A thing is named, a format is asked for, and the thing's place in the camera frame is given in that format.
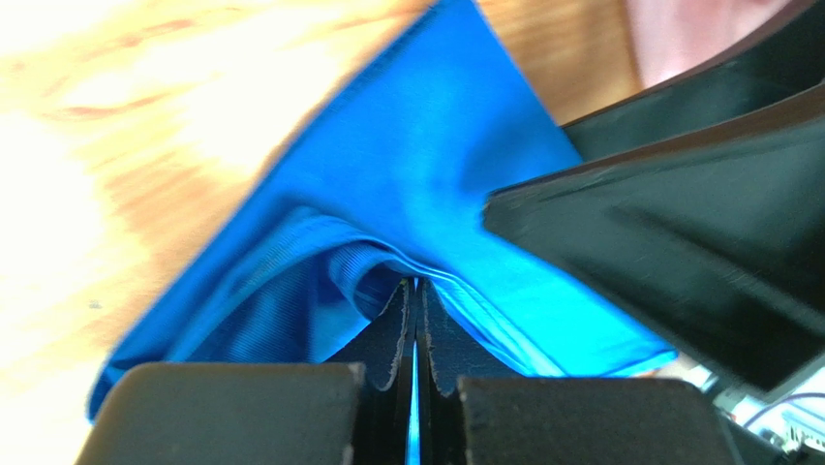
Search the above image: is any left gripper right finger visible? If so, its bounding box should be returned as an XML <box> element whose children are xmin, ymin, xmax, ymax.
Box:
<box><xmin>417</xmin><ymin>280</ymin><xmax>742</xmax><ymax>464</ymax></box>

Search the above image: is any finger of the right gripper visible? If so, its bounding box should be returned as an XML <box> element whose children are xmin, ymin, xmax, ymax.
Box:
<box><xmin>483</xmin><ymin>118</ymin><xmax>824</xmax><ymax>393</ymax></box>
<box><xmin>564</xmin><ymin>1</ymin><xmax>824</xmax><ymax>161</ymax></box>

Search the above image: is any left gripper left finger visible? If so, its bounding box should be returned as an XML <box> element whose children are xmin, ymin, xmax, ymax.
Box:
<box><xmin>77</xmin><ymin>281</ymin><xmax>413</xmax><ymax>465</ymax></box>

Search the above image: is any blue cloth napkin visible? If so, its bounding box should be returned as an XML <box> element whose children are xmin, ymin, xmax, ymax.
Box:
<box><xmin>86</xmin><ymin>0</ymin><xmax>678</xmax><ymax>465</ymax></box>

